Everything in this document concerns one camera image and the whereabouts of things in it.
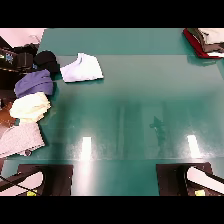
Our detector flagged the white T-shirt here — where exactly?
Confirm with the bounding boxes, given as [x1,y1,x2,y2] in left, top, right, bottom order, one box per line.
[59,52,105,84]

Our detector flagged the black garment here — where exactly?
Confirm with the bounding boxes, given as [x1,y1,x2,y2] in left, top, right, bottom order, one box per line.
[33,50,61,75]

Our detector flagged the white garment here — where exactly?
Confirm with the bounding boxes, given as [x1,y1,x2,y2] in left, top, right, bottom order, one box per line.
[198,28,224,45]

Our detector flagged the light grey garment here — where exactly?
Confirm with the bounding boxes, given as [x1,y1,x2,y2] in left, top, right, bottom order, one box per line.
[0,121,46,159]

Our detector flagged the grey-brown garment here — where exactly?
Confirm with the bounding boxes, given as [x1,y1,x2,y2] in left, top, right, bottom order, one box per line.
[188,28,224,55]

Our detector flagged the red garment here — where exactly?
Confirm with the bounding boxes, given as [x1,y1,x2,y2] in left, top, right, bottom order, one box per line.
[182,28,224,60]

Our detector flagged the cream garment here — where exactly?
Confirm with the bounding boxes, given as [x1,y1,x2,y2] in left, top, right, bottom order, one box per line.
[9,91,52,124]

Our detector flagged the purple garment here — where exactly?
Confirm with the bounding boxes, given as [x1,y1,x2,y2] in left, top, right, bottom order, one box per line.
[14,69,55,100]

